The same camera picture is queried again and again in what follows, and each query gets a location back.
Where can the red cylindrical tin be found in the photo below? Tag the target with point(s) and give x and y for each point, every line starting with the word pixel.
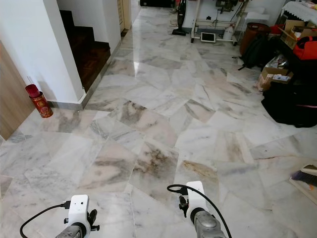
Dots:
pixel 40 101

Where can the large black bag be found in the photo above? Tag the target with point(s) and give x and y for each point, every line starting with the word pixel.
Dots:
pixel 290 104

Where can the white metal trolley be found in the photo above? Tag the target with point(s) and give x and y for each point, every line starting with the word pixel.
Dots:
pixel 215 21

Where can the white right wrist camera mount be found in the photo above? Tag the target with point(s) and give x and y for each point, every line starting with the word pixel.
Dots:
pixel 196 196

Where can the red bag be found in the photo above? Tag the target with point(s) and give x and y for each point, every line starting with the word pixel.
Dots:
pixel 306 48

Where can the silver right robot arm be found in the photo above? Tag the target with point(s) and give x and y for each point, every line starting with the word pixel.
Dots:
pixel 209 225

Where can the white lace cloth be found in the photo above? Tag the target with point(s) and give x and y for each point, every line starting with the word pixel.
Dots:
pixel 299 7

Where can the light wooden door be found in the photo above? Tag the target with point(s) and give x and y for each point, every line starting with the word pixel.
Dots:
pixel 125 14

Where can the black upright vacuum cleaner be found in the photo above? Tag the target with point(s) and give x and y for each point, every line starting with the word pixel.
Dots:
pixel 180 20

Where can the brown wooden door panel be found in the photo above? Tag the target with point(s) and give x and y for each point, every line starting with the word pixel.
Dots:
pixel 12 94

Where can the black backpack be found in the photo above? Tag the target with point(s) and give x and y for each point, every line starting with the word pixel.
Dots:
pixel 257 50

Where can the white framed tablet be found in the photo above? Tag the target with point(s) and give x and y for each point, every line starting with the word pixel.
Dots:
pixel 208 36

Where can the large open cardboard box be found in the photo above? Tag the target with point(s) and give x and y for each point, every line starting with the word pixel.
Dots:
pixel 291 29

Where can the white plastic jug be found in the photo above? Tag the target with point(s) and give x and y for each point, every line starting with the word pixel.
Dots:
pixel 228 32

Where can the dark wooden staircase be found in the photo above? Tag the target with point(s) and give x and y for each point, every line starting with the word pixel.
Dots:
pixel 86 52

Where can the brown round bin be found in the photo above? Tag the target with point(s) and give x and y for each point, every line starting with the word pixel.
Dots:
pixel 250 33

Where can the white flat box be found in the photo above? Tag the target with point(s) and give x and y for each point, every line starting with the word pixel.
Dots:
pixel 257 17

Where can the small filled cardboard box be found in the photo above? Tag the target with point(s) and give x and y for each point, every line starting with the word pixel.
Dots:
pixel 272 75

